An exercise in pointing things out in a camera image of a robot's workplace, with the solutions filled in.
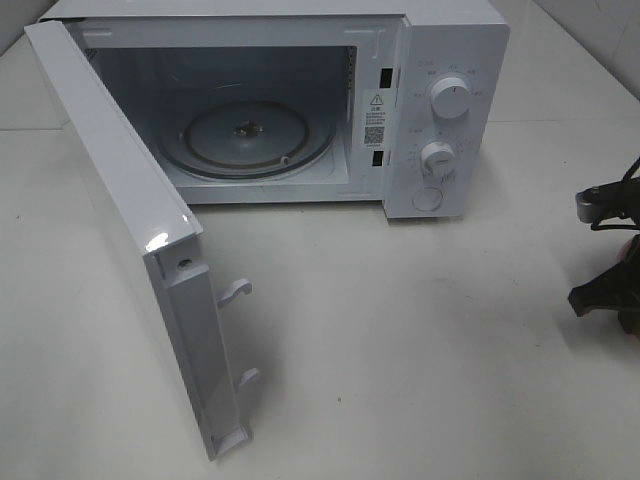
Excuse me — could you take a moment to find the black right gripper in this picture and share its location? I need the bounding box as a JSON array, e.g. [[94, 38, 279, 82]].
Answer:
[[568, 260, 639, 333]]

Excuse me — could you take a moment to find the round white door button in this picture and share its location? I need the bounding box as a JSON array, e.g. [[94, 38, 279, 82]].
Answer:
[[412, 187, 443, 212]]

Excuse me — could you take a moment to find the white microwave door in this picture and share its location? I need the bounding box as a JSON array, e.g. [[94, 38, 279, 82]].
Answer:
[[25, 21, 260, 460]]

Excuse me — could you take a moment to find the pink round plate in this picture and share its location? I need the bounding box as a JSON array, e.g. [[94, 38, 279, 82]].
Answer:
[[618, 239, 633, 260]]

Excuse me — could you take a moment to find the lower white timer knob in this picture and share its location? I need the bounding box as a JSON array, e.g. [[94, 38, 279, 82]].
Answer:
[[420, 141, 456, 178]]

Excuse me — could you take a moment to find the upper white power knob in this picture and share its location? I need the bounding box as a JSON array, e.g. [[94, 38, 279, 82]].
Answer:
[[430, 74, 471, 120]]

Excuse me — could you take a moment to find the white microwave oven body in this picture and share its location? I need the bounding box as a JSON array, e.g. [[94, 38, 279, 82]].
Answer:
[[35, 1, 510, 219]]

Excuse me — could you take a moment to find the glass microwave turntable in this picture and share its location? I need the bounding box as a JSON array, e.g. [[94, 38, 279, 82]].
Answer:
[[159, 100, 336, 180]]

